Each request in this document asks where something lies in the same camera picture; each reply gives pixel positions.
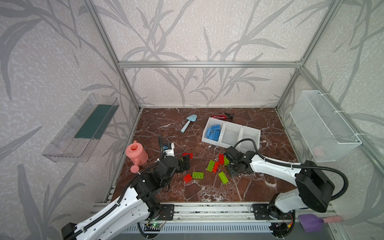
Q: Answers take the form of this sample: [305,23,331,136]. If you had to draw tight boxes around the white left bin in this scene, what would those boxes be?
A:
[202,118,226,146]

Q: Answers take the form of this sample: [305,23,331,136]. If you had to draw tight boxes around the aluminium front rail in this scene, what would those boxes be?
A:
[89,201,338,224]

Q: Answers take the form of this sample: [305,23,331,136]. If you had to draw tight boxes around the white middle bin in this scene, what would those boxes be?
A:
[219,122,242,148]

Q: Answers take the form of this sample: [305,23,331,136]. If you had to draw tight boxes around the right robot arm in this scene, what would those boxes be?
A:
[224,147,349,214]

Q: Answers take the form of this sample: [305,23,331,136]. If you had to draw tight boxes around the green lego upright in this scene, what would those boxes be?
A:
[224,157,230,166]

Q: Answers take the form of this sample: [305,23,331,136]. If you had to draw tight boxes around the red lego far left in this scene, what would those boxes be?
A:
[183,153,193,159]

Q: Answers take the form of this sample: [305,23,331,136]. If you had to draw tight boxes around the white right bin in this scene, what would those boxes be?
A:
[236,126,261,153]

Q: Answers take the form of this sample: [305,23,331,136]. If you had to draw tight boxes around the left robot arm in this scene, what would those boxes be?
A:
[62,156,190,240]

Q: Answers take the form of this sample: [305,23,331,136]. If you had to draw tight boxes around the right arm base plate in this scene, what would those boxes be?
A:
[251,204,295,221]

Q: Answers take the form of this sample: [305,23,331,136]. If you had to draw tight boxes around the white wire basket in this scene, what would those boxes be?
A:
[290,90,362,162]

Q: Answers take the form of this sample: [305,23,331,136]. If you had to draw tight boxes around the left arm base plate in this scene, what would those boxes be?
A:
[150,204,175,221]

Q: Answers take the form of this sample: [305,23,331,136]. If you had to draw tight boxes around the red lego slim centre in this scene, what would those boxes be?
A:
[213,162,220,173]

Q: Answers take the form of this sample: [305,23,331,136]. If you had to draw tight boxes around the red lego upright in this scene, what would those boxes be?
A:
[219,154,225,165]

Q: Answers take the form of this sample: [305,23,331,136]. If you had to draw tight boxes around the blue lego diagonal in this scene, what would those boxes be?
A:
[205,128,212,139]

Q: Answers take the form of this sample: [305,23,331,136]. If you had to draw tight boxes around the green lego centre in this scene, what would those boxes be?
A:
[206,160,216,172]

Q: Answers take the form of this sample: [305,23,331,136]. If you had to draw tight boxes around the white bin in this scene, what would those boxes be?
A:
[236,126,261,153]
[202,118,226,146]
[219,122,242,148]

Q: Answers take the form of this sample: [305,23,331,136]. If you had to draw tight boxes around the pink watering can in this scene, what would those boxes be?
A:
[125,141,149,174]

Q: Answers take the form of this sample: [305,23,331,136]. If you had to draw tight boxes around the light blue toy shovel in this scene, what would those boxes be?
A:
[181,115,197,133]

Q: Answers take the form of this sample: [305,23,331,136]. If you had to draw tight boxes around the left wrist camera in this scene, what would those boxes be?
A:
[163,143,175,158]

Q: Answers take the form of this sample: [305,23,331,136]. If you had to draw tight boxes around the clear plastic wall shelf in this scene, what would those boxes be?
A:
[42,94,120,163]

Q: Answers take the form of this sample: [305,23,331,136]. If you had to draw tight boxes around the red lego bottom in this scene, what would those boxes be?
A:
[183,174,193,184]

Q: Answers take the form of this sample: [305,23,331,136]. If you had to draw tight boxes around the green lego flat bottom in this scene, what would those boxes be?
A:
[192,172,204,180]

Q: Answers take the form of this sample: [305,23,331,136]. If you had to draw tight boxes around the blue lego horizontal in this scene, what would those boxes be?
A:
[211,125,221,131]

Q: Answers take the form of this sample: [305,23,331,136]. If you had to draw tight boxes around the green lego lower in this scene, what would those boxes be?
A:
[218,172,229,185]

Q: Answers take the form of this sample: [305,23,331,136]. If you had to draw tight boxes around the purple toy shovel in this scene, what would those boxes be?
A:
[299,214,344,233]

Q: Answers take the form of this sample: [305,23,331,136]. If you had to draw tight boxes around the blue lego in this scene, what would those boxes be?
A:
[209,131,220,142]

